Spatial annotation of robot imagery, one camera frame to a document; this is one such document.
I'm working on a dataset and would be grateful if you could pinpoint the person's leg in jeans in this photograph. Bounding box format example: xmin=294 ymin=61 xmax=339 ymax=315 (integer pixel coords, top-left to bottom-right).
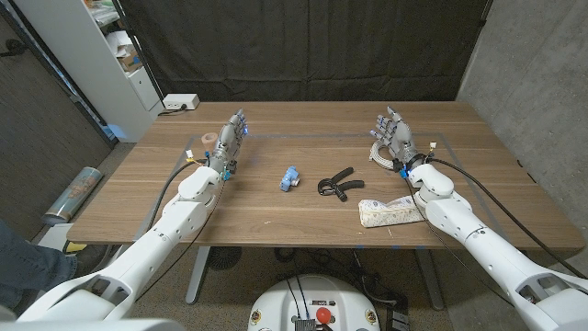
xmin=0 ymin=219 xmax=79 ymax=310

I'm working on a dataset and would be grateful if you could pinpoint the black shoe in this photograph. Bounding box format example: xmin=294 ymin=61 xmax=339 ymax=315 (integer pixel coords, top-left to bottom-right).
xmin=73 ymin=244 xmax=111 ymax=280

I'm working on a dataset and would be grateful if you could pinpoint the blue plastic fitting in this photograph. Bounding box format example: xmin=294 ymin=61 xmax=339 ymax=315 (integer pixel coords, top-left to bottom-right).
xmin=278 ymin=165 xmax=300 ymax=193

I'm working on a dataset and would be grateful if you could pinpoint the black round ribbed disc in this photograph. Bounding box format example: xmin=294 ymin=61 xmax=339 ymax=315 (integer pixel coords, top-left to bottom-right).
xmin=206 ymin=246 xmax=243 ymax=271

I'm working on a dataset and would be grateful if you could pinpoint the white shelf cabinet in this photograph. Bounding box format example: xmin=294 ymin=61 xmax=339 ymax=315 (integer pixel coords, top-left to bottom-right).
xmin=13 ymin=0 xmax=165 ymax=143

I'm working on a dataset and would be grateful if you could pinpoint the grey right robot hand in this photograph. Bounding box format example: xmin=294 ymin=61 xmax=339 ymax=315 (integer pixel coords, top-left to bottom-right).
xmin=369 ymin=106 xmax=431 ymax=178

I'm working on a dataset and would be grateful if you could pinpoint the black fabric curtain backdrop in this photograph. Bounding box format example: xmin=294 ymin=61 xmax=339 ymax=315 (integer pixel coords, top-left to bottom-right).
xmin=118 ymin=0 xmax=493 ymax=103

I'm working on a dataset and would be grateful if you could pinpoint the coiled white cable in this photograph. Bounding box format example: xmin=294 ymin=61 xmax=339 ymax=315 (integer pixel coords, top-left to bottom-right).
xmin=368 ymin=139 xmax=401 ymax=170

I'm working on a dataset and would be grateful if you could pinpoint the grey table leg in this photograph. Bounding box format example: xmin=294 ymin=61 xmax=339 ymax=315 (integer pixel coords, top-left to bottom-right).
xmin=185 ymin=245 xmax=212 ymax=305
xmin=413 ymin=248 xmax=446 ymax=312

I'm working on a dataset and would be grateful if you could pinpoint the white patterned pen bag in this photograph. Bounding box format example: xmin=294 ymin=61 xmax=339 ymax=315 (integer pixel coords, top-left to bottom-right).
xmin=357 ymin=195 xmax=428 ymax=229

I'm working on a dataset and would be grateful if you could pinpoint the black grip trainer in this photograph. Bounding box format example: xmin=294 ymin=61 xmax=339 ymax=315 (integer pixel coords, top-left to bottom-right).
xmin=317 ymin=166 xmax=366 ymax=203

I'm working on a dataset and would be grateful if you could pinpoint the brown cardboard box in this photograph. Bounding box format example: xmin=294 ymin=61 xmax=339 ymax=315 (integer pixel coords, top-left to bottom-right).
xmin=117 ymin=48 xmax=143 ymax=74

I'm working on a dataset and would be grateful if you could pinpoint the white power strip box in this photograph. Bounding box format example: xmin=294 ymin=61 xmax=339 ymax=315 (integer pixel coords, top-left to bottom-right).
xmin=162 ymin=93 xmax=201 ymax=111

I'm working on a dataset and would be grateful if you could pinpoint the tan bandage tape roll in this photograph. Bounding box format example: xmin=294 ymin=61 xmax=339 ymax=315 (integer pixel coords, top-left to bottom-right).
xmin=200 ymin=131 xmax=220 ymax=154

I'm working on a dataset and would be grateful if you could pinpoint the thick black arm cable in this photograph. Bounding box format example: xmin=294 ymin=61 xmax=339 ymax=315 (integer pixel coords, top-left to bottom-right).
xmin=429 ymin=157 xmax=588 ymax=280
xmin=145 ymin=158 xmax=210 ymax=231

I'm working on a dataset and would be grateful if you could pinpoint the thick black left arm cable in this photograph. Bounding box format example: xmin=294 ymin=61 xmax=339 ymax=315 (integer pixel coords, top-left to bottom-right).
xmin=145 ymin=158 xmax=210 ymax=231

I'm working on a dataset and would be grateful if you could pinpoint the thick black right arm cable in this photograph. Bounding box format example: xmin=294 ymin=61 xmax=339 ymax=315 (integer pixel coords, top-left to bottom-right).
xmin=429 ymin=157 xmax=588 ymax=280

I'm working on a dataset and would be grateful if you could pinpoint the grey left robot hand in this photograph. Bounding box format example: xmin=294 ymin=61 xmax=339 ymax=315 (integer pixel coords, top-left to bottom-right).
xmin=207 ymin=108 xmax=249 ymax=181

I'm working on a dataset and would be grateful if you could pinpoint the black door handle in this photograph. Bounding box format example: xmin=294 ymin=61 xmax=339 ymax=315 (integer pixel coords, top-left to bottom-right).
xmin=0 ymin=39 xmax=28 ymax=59

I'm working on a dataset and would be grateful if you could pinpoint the printed cylinder tube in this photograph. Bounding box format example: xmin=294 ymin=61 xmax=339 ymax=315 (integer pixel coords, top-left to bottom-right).
xmin=41 ymin=165 xmax=104 ymax=225

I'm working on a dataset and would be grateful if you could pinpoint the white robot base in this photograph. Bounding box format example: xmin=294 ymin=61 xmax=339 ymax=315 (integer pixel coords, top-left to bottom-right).
xmin=246 ymin=274 xmax=381 ymax=331

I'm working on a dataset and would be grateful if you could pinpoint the black power brick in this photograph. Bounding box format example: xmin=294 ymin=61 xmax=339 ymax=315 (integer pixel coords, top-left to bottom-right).
xmin=385 ymin=301 xmax=411 ymax=331

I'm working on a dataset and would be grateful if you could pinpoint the white papers pile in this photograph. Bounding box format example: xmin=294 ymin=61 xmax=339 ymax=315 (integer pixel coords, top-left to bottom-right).
xmin=105 ymin=30 xmax=134 ymax=59

